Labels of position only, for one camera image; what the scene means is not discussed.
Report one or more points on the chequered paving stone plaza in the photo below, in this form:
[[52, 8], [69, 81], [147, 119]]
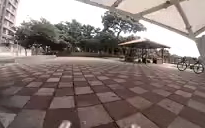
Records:
[[90, 93]]

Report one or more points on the group of trees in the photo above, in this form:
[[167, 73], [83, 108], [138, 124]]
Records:
[[73, 35]]

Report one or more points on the open shelter with flat roof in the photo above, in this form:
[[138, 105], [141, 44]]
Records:
[[143, 45]]

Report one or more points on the white canopy roof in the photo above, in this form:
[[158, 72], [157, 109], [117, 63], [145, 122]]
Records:
[[163, 13]]

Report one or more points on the bicycle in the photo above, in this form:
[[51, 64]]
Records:
[[190, 65]]

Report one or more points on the tall apartment building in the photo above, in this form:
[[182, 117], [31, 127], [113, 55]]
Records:
[[1, 20]]

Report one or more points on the pale boundary wall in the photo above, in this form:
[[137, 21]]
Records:
[[6, 50]]

